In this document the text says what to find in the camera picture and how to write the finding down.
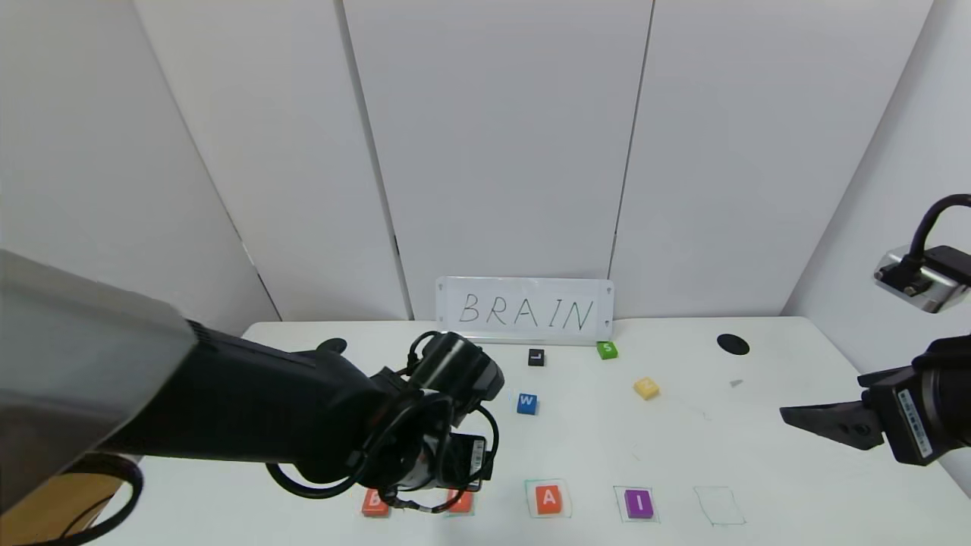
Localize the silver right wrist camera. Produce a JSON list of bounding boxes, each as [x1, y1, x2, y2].
[[874, 244, 971, 314]]

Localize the white BRAIN sign board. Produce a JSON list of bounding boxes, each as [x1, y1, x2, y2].
[[435, 276, 615, 346]]

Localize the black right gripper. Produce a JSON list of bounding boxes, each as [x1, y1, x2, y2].
[[778, 335, 971, 466]]

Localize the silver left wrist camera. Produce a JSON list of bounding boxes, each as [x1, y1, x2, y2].
[[398, 457, 439, 491]]

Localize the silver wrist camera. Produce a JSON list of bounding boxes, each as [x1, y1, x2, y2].
[[398, 457, 439, 491], [874, 244, 971, 314]]

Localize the black left wrist camera cable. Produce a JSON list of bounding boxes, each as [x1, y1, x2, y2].
[[349, 331, 501, 516]]

